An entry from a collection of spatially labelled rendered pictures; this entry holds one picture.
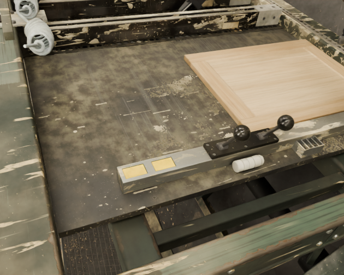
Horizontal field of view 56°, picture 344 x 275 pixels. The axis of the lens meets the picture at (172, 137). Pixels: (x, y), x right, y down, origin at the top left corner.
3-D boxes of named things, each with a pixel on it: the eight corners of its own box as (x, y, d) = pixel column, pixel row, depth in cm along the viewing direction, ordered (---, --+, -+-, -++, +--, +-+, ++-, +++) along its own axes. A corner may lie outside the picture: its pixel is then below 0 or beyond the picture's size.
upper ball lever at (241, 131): (229, 153, 82) (256, 137, 70) (215, 156, 81) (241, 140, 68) (224, 138, 83) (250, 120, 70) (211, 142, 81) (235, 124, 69)
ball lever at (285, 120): (267, 143, 86) (300, 126, 74) (256, 145, 85) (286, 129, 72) (262, 129, 87) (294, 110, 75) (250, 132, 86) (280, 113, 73)
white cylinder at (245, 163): (236, 175, 81) (262, 167, 84) (239, 167, 79) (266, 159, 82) (230, 166, 83) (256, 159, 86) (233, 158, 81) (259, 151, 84)
